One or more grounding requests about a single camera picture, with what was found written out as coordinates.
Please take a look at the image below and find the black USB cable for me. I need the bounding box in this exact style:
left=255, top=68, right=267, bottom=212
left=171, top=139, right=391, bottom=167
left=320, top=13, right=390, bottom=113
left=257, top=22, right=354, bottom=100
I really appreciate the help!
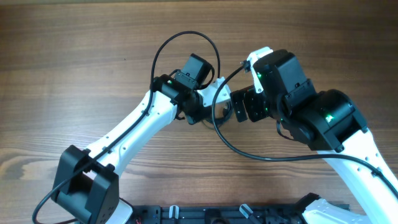
left=201, top=101, right=234, bottom=131

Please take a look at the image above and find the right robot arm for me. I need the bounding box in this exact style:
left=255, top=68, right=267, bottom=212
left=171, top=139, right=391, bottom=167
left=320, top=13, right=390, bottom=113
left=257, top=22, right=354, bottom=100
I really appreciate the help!
left=231, top=47, right=397, bottom=223

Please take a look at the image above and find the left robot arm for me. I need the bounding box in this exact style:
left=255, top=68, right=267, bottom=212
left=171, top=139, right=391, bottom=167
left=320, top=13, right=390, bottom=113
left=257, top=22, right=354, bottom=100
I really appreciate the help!
left=49, top=54, right=221, bottom=223

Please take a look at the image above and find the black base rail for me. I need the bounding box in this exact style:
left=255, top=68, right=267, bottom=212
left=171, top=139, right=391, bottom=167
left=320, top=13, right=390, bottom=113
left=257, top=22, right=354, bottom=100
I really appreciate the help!
left=127, top=204, right=306, bottom=224

